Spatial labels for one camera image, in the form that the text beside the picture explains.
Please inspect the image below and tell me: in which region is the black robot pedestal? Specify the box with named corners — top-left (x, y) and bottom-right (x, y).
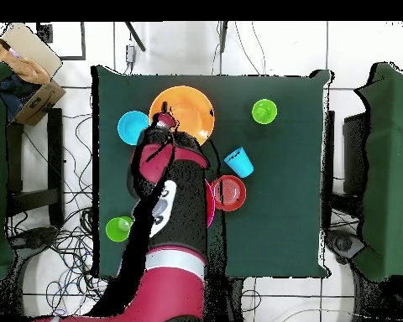
top-left (204, 277), bottom-right (246, 322)

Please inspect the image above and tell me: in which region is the small light blue bowl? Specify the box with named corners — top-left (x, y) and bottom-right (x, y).
top-left (117, 111), bottom-right (151, 147)

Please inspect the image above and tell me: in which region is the large orange bowl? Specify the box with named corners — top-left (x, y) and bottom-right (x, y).
top-left (149, 86), bottom-right (216, 147)

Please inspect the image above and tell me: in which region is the black tripod leg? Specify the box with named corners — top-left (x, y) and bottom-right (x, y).
top-left (219, 21), bottom-right (228, 53)
top-left (123, 21), bottom-right (147, 53)

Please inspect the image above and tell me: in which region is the small red bowl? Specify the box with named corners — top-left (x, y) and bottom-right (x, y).
top-left (210, 174), bottom-right (248, 213)

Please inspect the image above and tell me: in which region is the blue cup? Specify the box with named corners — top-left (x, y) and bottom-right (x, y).
top-left (223, 146), bottom-right (255, 179)

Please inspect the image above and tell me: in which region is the black side furniture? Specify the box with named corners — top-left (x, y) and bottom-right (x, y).
top-left (342, 112), bottom-right (370, 195)

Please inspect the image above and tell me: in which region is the dark green table cloth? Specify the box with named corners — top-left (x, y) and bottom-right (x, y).
top-left (90, 65), bottom-right (333, 279)

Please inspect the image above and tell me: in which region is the cardboard box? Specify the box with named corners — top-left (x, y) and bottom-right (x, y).
top-left (0, 22), bottom-right (67, 127)

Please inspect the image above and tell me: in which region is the brown cloth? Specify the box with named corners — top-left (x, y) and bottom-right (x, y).
top-left (0, 33), bottom-right (51, 85)

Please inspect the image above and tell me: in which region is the large pink bowl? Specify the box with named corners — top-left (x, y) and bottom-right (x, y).
top-left (204, 179), bottom-right (217, 229)

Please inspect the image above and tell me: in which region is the black square frame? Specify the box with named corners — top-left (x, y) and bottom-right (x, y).
top-left (36, 21), bottom-right (86, 61)

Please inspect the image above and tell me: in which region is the green cup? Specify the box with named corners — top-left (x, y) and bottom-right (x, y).
top-left (251, 98), bottom-right (279, 126)
top-left (105, 216), bottom-right (134, 243)

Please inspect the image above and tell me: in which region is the black stool frame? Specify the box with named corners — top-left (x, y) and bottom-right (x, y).
top-left (6, 107), bottom-right (65, 229)

